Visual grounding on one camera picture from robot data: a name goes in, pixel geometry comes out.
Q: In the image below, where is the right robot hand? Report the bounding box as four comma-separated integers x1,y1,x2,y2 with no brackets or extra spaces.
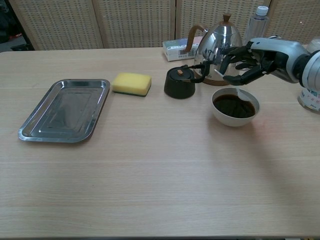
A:
219,37,309,86

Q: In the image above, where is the white plastic spoon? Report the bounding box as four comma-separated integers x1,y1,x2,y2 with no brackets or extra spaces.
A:
214,69,254,102

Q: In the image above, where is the white bowl dark liquid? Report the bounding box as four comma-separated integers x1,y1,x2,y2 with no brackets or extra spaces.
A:
211,87,261,128

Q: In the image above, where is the stainless steel gooseneck kettle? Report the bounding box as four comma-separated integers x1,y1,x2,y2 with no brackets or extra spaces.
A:
186,12,282,87

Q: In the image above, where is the open jar with blue label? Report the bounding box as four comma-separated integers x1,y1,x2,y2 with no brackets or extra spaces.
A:
306,36,320,54

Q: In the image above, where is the clear plastic water bottle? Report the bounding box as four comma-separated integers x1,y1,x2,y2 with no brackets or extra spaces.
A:
243,5,270,46

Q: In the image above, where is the clear jar of colourful packets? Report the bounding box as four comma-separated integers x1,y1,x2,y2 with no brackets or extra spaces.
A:
297,86,320,112

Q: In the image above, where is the multi-pack tissue box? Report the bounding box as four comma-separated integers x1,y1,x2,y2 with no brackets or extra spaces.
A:
162,36,205,62

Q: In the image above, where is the small black teapot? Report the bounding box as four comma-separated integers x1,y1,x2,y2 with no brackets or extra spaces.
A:
163,61,211,100

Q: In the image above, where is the wooden woven folding screen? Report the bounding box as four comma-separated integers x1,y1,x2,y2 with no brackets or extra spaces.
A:
9,0,320,51

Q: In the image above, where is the yellow sponge with green pad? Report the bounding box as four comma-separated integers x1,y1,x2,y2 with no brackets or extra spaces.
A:
111,72,153,98

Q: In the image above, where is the rectangular stainless steel tray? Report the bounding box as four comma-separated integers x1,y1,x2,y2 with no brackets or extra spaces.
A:
17,78,111,144

